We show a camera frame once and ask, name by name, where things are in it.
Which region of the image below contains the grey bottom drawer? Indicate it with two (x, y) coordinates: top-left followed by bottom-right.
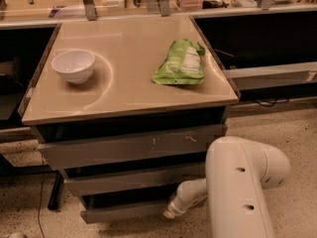
(80, 182), (178, 224)

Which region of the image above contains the grey drawer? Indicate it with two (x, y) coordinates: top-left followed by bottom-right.
(64, 160), (205, 196)
(80, 182), (178, 224)
(38, 124), (227, 170)

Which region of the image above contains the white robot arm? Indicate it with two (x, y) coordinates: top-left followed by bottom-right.
(163, 136), (291, 238)

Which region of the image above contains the grey drawer cabinet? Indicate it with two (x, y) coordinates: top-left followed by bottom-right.
(17, 14), (241, 225)

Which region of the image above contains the grey top drawer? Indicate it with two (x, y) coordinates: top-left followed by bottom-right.
(38, 124), (227, 170)

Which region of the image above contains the grey middle drawer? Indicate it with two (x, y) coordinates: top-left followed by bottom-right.
(64, 160), (205, 196)

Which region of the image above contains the green snack bag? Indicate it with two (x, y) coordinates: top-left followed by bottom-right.
(152, 39), (205, 85)

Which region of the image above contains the white ceramic bowl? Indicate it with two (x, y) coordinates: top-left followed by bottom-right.
(52, 50), (95, 84)

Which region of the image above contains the black table leg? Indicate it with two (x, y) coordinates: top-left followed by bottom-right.
(48, 173), (63, 210)

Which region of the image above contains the grey metal post left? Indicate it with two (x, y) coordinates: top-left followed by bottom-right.
(82, 0), (97, 21)

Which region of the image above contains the grey shelf rail right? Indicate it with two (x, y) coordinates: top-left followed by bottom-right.
(223, 61), (317, 90)

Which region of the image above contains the black floor cable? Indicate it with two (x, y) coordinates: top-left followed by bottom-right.
(37, 156), (47, 238)

